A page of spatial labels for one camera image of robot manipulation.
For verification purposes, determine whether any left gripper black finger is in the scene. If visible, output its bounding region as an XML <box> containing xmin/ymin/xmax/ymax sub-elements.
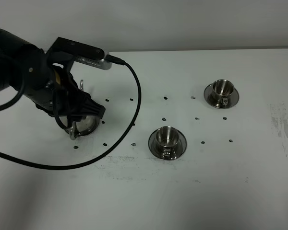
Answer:
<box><xmin>76</xmin><ymin>92</ymin><xmax>106</xmax><ymax>119</ymax></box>

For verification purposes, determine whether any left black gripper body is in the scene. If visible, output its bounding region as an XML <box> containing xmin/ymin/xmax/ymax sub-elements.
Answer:
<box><xmin>33</xmin><ymin>65</ymin><xmax>86</xmax><ymax>120</ymax></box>

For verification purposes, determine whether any stainless steel teapot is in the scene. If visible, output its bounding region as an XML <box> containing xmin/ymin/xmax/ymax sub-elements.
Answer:
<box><xmin>59</xmin><ymin>80</ymin><xmax>105</xmax><ymax>140</ymax></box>

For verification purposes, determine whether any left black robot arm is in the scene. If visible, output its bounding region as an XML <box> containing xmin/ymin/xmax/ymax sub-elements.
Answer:
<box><xmin>0</xmin><ymin>29</ymin><xmax>111</xmax><ymax>121</ymax></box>

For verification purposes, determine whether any teapot steel saucer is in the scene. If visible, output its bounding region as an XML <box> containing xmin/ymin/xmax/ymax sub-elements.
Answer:
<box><xmin>74</xmin><ymin>115</ymin><xmax>100</xmax><ymax>139</ymax></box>

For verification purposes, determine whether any near stainless steel teacup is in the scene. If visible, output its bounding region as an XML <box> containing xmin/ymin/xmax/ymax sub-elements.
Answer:
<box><xmin>155</xmin><ymin>126</ymin><xmax>179</xmax><ymax>148</ymax></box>

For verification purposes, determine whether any stainless steel teacup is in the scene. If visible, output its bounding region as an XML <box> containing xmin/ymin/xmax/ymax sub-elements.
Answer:
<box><xmin>155</xmin><ymin>126</ymin><xmax>179</xmax><ymax>148</ymax></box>
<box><xmin>212</xmin><ymin>79</ymin><xmax>235</xmax><ymax>96</ymax></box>

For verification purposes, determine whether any far stainless steel teacup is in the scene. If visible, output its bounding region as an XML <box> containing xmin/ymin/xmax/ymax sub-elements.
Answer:
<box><xmin>212</xmin><ymin>79</ymin><xmax>235</xmax><ymax>96</ymax></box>

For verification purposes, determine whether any near steel saucer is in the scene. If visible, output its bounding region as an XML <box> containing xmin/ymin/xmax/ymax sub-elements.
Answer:
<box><xmin>148</xmin><ymin>129</ymin><xmax>187</xmax><ymax>161</ymax></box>

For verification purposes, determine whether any far steel saucer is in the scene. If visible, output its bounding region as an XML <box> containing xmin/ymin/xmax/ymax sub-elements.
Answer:
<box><xmin>204</xmin><ymin>84</ymin><xmax>240</xmax><ymax>109</ymax></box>

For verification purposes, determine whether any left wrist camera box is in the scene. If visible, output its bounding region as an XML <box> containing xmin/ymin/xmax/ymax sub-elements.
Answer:
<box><xmin>47</xmin><ymin>37</ymin><xmax>112</xmax><ymax>71</ymax></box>

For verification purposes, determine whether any left black camera cable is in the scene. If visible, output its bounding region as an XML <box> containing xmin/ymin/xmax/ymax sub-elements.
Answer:
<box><xmin>0</xmin><ymin>54</ymin><xmax>142</xmax><ymax>170</ymax></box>

